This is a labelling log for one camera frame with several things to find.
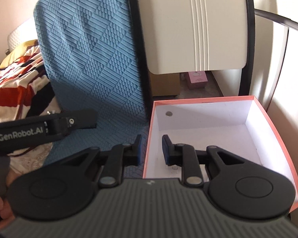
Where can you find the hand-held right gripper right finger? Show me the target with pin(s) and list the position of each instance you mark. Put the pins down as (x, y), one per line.
(166, 151)

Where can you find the red white navy blanket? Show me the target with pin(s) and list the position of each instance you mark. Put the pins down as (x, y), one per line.
(19, 79)

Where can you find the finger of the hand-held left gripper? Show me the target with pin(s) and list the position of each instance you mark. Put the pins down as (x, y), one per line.
(77, 121)

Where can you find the brown cardboard box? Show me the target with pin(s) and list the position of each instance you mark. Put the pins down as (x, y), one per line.
(164, 84)

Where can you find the blue textured chair cover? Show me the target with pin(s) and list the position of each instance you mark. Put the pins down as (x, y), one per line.
(89, 54)

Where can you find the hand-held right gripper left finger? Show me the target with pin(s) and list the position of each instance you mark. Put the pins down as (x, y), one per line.
(139, 151)

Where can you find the small pink printed box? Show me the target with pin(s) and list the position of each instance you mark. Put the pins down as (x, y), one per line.
(197, 79)

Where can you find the white padded headboard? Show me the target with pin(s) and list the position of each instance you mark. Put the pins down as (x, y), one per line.
(19, 34)

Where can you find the white floral lace bedsheet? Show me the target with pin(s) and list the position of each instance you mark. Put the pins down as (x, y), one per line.
(32, 153)

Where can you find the black metal bar frame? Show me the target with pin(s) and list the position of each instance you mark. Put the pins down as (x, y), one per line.
(283, 19)

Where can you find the cream chair with black frame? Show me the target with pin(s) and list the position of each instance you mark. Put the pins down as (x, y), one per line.
(188, 29)

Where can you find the pink cardboard box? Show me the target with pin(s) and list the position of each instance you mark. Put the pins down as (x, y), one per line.
(213, 133)

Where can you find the yellow pillow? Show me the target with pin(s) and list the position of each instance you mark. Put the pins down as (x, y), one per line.
(15, 54)

